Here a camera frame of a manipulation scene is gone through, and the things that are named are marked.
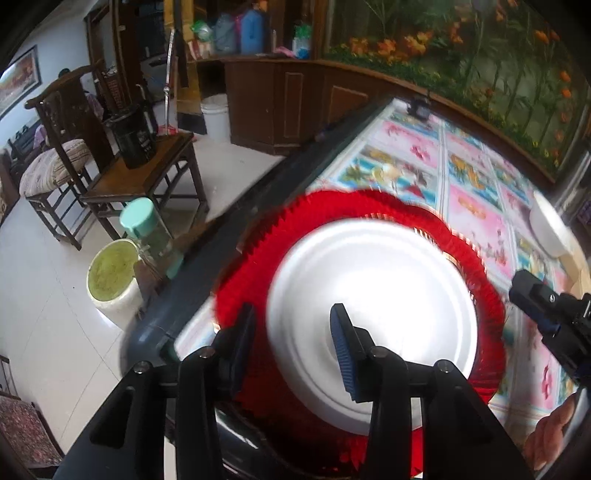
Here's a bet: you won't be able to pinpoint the mint lid glass bottle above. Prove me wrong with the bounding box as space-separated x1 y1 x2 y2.
119 197 184 279

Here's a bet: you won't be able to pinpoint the white plastic bucket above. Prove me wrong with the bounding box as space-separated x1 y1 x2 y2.
201 94 230 143

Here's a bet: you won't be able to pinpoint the white bucket green contents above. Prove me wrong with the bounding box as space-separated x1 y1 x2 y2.
86 239 143 330

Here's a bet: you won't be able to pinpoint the colourful floral tablecloth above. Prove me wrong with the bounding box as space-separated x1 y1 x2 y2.
171 97 584 471

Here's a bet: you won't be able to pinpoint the dark wooden cushioned chair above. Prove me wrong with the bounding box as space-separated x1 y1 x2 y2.
19 65 114 250

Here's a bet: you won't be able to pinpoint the framed wall picture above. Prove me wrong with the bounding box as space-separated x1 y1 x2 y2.
0 46 42 117

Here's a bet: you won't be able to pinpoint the red scalloped charger plate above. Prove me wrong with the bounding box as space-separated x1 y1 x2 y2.
214 189 506 469

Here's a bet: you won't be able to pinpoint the white foam bowl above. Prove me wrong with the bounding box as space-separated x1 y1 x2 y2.
529 191 570 258

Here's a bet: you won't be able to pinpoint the dark wooden cabinet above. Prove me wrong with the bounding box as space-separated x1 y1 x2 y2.
197 56 417 155

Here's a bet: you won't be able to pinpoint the black canister on side table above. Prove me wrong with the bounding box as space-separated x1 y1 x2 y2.
106 101 158 170

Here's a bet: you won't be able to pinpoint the small black jar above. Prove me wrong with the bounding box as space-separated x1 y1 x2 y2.
407 96 431 122

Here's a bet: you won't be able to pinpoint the dark wooden side table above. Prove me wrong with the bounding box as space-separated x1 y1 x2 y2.
81 132 209 240

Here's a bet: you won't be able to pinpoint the blue detergent jug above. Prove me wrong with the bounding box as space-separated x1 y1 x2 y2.
239 9 264 55

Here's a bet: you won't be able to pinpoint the white foam plate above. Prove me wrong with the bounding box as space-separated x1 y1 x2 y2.
266 219 478 435

